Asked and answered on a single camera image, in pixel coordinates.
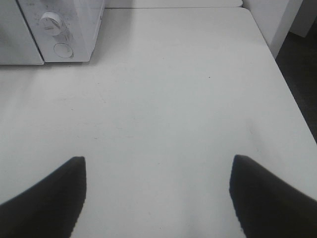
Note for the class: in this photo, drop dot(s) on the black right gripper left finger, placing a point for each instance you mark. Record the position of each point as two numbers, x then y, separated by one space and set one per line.
50 208

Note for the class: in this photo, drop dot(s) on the lower white timer knob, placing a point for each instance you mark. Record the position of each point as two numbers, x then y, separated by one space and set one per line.
52 23

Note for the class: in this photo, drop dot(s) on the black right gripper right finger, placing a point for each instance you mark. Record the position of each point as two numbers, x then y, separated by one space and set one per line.
268 207

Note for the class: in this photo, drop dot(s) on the round white door button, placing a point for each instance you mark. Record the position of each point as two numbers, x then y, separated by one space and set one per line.
63 50

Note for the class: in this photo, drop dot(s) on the white microwave door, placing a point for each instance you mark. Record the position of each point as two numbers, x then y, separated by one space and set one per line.
17 44

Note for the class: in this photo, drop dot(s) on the white microwave oven body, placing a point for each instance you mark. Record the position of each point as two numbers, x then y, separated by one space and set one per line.
82 19

